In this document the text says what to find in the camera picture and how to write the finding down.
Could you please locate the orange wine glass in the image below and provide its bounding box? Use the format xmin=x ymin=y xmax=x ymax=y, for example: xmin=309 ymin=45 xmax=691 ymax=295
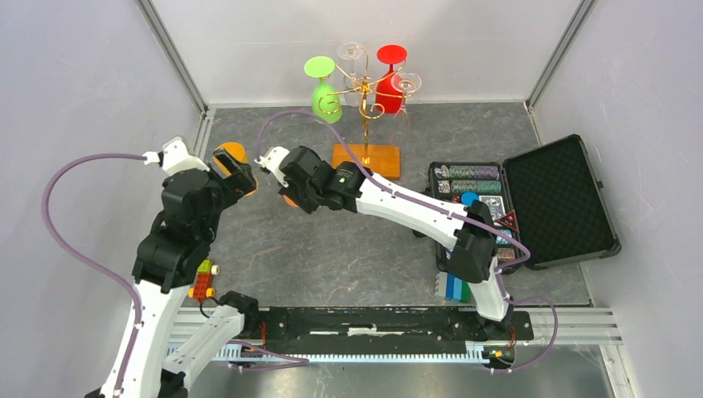
xmin=283 ymin=195 xmax=298 ymax=207

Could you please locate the yellow wine glass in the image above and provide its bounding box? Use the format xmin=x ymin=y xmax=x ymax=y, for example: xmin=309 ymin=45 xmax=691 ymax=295
xmin=213 ymin=142 xmax=249 ymax=165

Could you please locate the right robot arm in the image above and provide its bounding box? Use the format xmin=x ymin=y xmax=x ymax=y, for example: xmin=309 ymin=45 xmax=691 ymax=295
xmin=259 ymin=146 xmax=512 ymax=338

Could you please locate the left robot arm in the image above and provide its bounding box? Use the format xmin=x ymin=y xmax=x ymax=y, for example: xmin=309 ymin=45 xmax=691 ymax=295
xmin=89 ymin=160 xmax=260 ymax=397

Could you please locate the green wine glass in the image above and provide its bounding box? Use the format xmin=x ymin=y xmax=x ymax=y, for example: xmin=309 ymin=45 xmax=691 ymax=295
xmin=303 ymin=56 xmax=342 ymax=124

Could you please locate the red wine glass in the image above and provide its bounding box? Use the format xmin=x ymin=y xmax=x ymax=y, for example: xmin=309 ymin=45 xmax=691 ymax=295
xmin=374 ymin=44 xmax=407 ymax=114

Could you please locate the clear glass back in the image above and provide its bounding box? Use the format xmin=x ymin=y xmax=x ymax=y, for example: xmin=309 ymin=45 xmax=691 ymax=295
xmin=337 ymin=41 xmax=366 ymax=107

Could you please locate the toy brick car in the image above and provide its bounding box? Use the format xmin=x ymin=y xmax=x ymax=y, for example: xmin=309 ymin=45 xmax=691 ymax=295
xmin=188 ymin=259 xmax=221 ymax=303

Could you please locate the clear flute glass right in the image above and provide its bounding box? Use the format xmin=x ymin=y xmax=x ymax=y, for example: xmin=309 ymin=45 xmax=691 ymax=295
xmin=390 ymin=72 xmax=422 ymax=147

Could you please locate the blue round chip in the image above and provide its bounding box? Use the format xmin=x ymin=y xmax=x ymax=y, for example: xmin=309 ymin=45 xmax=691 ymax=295
xmin=460 ymin=192 xmax=480 ymax=206

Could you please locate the blue green brick stack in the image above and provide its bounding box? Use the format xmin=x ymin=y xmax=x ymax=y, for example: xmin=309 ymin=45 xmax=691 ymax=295
xmin=435 ymin=272 xmax=471 ymax=303

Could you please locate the blue playing card deck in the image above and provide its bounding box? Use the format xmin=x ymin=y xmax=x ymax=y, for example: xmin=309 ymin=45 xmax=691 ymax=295
xmin=479 ymin=195 xmax=506 ymax=218

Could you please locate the black poker chip case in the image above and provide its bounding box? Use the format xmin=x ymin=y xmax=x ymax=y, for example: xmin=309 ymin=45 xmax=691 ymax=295
xmin=423 ymin=134 xmax=622 ymax=271

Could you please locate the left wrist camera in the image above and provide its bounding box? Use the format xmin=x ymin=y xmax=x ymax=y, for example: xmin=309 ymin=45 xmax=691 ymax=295
xmin=158 ymin=136 xmax=211 ymax=176

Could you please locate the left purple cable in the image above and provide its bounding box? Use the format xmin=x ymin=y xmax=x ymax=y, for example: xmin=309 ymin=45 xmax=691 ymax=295
xmin=41 ymin=153 xmax=163 ymax=394

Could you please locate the purple cable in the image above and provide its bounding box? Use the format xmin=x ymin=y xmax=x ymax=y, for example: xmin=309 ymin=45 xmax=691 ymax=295
xmin=41 ymin=153 xmax=163 ymax=394
xmin=255 ymin=109 xmax=560 ymax=375

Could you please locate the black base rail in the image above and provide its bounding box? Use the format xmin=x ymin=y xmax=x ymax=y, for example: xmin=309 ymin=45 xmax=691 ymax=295
xmin=238 ymin=306 xmax=535 ymax=355

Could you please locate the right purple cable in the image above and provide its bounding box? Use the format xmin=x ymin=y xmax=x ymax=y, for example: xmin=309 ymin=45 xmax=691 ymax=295
xmin=255 ymin=109 xmax=560 ymax=375

